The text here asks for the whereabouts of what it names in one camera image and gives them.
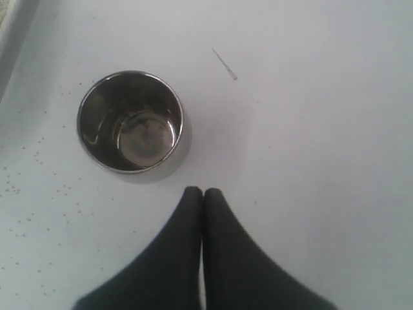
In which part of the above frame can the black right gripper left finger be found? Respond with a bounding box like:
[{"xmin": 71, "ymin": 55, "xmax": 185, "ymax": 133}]
[{"xmin": 74, "ymin": 187, "xmax": 203, "ymax": 309}]

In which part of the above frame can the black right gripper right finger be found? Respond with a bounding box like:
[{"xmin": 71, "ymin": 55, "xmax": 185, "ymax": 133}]
[{"xmin": 203, "ymin": 189, "xmax": 336, "ymax": 309}]

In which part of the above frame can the stainless steel cup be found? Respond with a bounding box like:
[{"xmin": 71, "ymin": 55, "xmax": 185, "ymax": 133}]
[{"xmin": 76, "ymin": 70, "xmax": 192, "ymax": 184}]

